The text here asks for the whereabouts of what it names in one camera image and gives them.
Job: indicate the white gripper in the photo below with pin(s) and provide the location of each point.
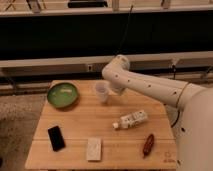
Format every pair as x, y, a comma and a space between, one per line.
117, 88

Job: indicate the white ceramic cup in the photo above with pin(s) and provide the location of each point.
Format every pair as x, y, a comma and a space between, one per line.
101, 91

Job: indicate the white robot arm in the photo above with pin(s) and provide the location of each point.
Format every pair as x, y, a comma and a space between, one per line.
195, 148

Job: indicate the white plastic bottle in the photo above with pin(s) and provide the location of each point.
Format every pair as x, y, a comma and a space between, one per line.
130, 120

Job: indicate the wooden table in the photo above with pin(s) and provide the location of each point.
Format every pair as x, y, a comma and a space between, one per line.
88, 118

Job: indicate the green bowl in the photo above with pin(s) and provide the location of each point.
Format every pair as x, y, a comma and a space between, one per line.
62, 95

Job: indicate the brown red sausage object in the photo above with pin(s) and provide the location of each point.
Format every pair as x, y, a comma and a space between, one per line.
148, 145

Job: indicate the black smartphone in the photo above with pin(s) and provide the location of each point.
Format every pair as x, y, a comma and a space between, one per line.
56, 138

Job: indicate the white wall socket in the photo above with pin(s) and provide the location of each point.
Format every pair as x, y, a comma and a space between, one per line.
90, 68

